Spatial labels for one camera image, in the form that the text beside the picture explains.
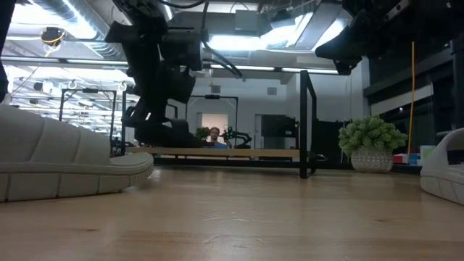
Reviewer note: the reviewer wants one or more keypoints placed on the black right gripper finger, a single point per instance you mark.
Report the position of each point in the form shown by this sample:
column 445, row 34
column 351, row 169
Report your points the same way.
column 343, row 68

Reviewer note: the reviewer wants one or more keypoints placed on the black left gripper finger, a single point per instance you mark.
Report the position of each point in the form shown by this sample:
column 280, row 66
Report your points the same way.
column 136, row 116
column 156, row 116

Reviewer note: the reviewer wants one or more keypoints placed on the black slide sandal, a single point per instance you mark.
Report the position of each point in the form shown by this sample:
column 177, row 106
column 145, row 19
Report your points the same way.
column 170, row 137
column 342, row 45

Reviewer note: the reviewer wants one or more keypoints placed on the grey slide sandal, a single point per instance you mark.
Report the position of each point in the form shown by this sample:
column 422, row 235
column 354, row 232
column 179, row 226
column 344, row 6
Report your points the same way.
column 440, row 174
column 54, row 156

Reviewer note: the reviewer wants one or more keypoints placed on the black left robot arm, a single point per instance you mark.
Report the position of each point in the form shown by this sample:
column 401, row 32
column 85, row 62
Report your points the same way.
column 145, row 11

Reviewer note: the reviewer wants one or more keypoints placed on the black background robot arm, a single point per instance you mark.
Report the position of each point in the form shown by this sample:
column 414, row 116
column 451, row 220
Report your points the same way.
column 239, row 137

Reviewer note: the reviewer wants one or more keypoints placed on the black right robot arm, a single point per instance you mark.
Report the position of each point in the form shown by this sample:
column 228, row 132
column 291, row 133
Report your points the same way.
column 424, row 21

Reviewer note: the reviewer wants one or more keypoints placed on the small green background plant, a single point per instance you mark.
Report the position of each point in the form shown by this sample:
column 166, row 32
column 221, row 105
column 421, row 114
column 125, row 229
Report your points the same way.
column 202, row 133

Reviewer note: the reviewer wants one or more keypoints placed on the person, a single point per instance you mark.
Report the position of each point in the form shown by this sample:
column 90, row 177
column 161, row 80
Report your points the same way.
column 214, row 135

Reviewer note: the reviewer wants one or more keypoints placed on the ceiling light strip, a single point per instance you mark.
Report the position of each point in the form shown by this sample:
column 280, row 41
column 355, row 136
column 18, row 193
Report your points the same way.
column 72, row 61
column 261, row 68

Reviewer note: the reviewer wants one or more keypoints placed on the black background screen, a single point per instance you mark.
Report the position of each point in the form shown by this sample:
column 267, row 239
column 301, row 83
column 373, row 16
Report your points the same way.
column 277, row 126

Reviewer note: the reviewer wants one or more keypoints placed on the green succulent in white pot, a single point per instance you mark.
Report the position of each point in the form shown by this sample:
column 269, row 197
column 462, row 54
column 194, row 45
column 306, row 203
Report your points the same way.
column 371, row 159

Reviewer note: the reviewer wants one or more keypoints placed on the red box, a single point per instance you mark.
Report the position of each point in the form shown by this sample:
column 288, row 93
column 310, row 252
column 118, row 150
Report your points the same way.
column 398, row 158

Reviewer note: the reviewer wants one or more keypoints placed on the blue box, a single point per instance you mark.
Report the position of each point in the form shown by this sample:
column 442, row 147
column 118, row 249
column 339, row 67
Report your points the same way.
column 413, row 160

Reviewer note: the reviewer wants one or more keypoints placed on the pale green box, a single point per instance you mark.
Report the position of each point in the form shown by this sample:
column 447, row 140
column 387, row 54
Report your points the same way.
column 427, row 152

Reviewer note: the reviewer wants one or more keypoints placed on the black background rig frame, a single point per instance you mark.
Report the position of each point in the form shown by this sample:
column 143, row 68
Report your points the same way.
column 90, row 90
column 212, row 96

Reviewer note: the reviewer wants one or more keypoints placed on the silver ceiling duct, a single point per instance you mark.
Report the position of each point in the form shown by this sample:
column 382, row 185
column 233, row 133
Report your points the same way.
column 90, row 47

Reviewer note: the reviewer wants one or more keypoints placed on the black metal rig frame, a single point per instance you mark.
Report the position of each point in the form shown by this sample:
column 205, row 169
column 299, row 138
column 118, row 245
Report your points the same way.
column 458, row 90

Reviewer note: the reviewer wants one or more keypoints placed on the wooden shelf with black frame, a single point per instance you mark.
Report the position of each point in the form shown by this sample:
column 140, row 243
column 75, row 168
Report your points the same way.
column 253, row 152

